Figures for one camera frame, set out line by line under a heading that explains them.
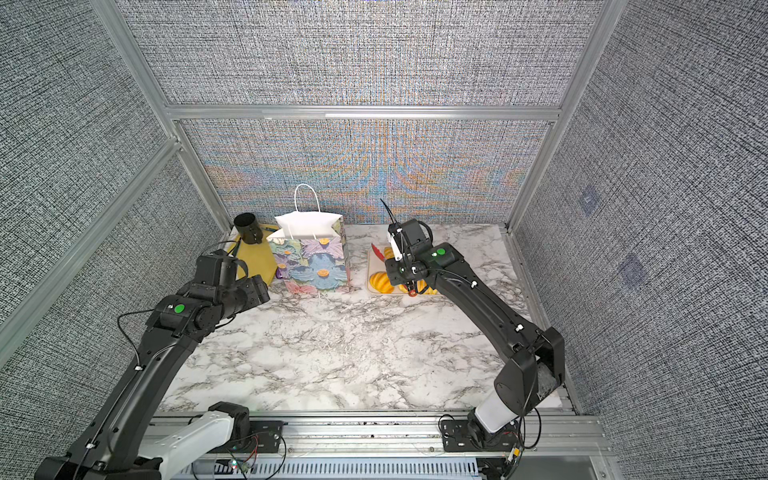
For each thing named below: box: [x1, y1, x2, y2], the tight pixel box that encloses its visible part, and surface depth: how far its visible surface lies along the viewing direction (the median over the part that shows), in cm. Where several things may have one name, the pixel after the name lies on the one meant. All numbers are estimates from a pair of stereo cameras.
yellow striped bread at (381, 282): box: [369, 271, 395, 294], surface depth 101 cm
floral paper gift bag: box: [266, 184, 349, 294], surface depth 89 cm
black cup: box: [234, 212, 264, 245], surface depth 112 cm
